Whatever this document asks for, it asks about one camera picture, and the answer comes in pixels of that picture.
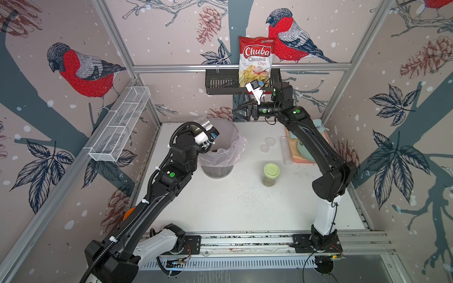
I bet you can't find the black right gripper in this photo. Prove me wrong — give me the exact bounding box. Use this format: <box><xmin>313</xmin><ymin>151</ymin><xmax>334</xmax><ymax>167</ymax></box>
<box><xmin>231</xmin><ymin>98</ymin><xmax>281</xmax><ymax>125</ymax></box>

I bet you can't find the short clear mung bean jar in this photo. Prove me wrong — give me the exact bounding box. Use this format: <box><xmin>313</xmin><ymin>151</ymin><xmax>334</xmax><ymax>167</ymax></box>
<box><xmin>195</xmin><ymin>116</ymin><xmax>212</xmax><ymax>133</ymax></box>

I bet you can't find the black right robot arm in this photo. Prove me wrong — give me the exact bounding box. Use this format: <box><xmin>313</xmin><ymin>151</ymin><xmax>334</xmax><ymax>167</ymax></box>
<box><xmin>233</xmin><ymin>81</ymin><xmax>357</xmax><ymax>252</ymax></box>

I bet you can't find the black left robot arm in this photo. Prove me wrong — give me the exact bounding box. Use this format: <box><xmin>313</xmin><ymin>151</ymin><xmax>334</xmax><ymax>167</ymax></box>
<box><xmin>80</xmin><ymin>121</ymin><xmax>219</xmax><ymax>283</ymax></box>

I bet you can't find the green lid mung bean jar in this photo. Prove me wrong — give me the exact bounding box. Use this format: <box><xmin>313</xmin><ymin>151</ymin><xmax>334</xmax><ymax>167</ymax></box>
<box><xmin>261</xmin><ymin>163</ymin><xmax>280</xmax><ymax>187</ymax></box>

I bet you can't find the white mesh trash bin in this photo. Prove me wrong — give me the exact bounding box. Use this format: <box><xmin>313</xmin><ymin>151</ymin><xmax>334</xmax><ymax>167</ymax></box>
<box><xmin>197</xmin><ymin>118</ymin><xmax>241</xmax><ymax>179</ymax></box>

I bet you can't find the Chuba cassava chips bag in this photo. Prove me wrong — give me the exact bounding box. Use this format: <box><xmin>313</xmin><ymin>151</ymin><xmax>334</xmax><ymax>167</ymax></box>
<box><xmin>238</xmin><ymin>37</ymin><xmax>275</xmax><ymax>87</ymax></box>

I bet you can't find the pink serving tray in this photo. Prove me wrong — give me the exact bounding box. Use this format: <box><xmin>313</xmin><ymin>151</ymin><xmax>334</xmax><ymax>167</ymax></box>
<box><xmin>285</xmin><ymin>129</ymin><xmax>315</xmax><ymax>163</ymax></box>

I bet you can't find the teal oval plate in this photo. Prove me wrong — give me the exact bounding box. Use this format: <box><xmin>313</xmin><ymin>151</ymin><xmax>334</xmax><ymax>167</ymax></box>
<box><xmin>297</xmin><ymin>140</ymin><xmax>316</xmax><ymax>163</ymax></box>

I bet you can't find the teal folded cloth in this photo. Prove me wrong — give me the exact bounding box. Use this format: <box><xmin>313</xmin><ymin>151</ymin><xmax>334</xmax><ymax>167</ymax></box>
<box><xmin>289</xmin><ymin>119</ymin><xmax>327</xmax><ymax>139</ymax></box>

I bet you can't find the orange round object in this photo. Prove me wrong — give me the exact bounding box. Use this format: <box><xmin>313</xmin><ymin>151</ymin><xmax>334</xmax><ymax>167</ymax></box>
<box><xmin>123</xmin><ymin>207</ymin><xmax>136</xmax><ymax>222</ymax></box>

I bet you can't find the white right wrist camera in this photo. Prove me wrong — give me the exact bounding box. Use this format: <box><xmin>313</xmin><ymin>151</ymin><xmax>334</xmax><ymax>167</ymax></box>
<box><xmin>245</xmin><ymin>80</ymin><xmax>264</xmax><ymax>105</ymax></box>

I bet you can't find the dark grey wall shelf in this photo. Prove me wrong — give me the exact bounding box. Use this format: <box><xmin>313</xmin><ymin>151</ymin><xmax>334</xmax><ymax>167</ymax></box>
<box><xmin>205</xmin><ymin>68</ymin><xmax>283</xmax><ymax>96</ymax></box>

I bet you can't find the white wire mesh shelf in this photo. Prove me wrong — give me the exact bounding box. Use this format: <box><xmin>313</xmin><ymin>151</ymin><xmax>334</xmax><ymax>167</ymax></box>
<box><xmin>88</xmin><ymin>86</ymin><xmax>151</xmax><ymax>162</ymax></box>

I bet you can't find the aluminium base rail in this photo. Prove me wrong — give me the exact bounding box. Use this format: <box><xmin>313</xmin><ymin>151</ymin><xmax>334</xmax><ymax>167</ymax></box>
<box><xmin>182</xmin><ymin>230</ymin><xmax>396</xmax><ymax>257</ymax></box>

